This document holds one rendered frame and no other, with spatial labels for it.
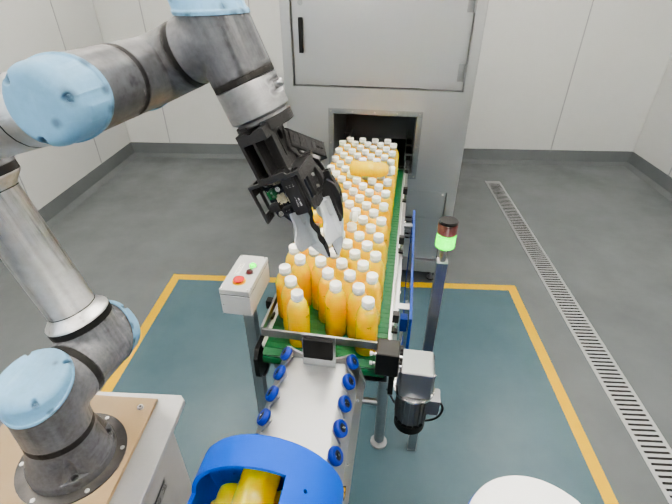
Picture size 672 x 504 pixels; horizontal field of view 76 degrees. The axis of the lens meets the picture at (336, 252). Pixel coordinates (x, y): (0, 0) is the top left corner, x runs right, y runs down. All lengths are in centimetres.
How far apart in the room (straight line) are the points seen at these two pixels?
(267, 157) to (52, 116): 21
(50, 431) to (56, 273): 26
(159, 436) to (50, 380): 26
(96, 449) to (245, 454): 28
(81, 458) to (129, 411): 15
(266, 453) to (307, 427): 41
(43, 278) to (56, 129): 46
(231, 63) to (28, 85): 19
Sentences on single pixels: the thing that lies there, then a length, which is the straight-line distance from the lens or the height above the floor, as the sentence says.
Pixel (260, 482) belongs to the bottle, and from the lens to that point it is 86.
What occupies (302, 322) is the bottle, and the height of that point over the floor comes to 101.
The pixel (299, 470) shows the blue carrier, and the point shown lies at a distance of 83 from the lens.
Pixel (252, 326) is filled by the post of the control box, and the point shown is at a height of 88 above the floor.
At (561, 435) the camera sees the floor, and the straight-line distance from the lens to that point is 258.
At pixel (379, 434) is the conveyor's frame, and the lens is 222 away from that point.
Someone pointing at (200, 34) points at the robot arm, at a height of 188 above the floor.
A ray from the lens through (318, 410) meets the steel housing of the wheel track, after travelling 126.
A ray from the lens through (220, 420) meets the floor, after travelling 244.
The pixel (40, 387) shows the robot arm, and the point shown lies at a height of 139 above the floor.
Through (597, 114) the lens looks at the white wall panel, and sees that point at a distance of 587.
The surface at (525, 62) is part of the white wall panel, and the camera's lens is 540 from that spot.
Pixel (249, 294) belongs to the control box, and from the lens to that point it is 137.
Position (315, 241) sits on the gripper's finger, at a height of 161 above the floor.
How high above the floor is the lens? 194
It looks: 33 degrees down
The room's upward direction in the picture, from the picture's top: straight up
